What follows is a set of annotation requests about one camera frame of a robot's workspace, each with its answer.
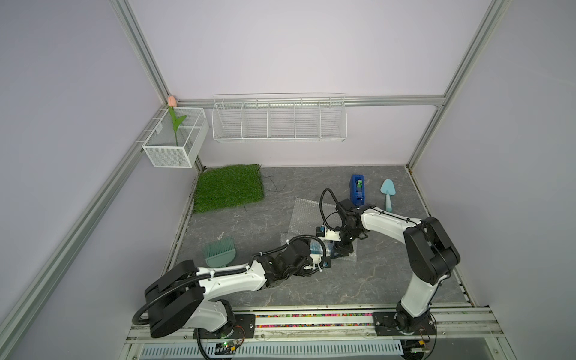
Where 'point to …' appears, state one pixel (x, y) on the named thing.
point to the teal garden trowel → (388, 189)
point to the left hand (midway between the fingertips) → (308, 247)
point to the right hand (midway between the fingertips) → (334, 246)
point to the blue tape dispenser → (357, 190)
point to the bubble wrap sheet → (307, 216)
